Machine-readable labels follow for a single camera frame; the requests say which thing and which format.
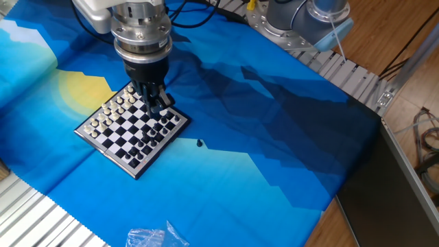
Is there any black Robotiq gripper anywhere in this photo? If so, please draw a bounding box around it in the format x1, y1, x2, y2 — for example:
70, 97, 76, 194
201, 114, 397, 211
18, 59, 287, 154
122, 56, 176, 119

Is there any black white folding chessboard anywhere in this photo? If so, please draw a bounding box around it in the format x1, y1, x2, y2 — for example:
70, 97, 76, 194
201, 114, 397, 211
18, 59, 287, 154
73, 81, 191, 180

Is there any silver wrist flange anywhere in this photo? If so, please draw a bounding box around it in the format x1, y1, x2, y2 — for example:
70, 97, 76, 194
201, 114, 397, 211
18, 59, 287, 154
110, 1, 173, 64

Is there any silver vented wrist box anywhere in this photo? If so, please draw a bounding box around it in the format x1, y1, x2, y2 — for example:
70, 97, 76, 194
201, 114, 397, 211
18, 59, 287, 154
71, 0, 116, 34

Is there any blue landscape print cloth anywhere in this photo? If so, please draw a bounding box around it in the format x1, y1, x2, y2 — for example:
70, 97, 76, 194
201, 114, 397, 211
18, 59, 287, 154
0, 0, 381, 247

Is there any clear plastic zip bag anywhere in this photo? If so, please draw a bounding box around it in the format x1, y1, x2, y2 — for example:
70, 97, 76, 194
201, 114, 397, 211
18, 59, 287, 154
125, 220, 191, 247

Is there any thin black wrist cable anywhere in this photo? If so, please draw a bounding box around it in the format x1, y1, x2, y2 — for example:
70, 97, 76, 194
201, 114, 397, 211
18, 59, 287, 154
167, 0, 222, 29

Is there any black wrist box cable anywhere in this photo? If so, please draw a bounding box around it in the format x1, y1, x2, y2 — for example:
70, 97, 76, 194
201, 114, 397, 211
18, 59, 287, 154
70, 0, 116, 45

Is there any thick black base cable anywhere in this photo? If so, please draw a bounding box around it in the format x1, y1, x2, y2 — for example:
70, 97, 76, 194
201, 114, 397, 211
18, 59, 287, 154
205, 0, 248, 25

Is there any white cable tie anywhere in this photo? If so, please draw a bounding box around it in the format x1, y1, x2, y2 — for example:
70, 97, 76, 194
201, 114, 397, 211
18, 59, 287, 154
328, 13, 347, 64

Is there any black panel with silver frame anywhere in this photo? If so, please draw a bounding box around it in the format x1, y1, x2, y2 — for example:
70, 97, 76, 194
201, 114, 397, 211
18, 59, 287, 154
335, 118, 439, 247

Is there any thin black floor cable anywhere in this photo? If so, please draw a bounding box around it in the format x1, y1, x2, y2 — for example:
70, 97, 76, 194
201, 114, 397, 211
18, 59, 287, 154
378, 15, 439, 82

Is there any aluminium frame bar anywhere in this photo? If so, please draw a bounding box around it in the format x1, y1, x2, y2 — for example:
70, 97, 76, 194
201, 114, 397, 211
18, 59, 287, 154
376, 29, 439, 116

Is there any grey floor cable bundle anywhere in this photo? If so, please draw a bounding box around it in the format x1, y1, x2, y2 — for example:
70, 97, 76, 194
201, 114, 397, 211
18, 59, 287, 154
411, 106, 439, 195

